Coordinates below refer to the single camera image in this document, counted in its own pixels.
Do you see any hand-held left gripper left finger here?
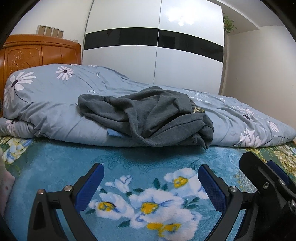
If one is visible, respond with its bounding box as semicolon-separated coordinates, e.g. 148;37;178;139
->
27;163;105;241

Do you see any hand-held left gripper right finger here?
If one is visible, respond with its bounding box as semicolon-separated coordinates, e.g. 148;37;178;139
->
198;164;257;241

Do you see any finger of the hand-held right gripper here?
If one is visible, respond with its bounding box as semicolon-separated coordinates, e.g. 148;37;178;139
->
239;152;289;204
266;160;296;197

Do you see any dark grey garment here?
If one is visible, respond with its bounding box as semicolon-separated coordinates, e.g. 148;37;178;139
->
77;86;214;150

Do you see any teal floral blanket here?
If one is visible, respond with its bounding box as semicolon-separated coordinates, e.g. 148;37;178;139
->
0;136;296;241

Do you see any blue floral quilt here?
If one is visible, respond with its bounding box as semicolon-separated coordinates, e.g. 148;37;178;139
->
0;64;296;149

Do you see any white wardrobe with black stripe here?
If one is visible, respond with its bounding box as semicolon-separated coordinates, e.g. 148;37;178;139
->
82;0;226;95

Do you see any wooden headboard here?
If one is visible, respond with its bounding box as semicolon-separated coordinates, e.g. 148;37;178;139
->
0;34;82;116

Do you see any green potted plant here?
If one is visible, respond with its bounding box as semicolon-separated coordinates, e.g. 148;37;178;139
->
223;16;237;35

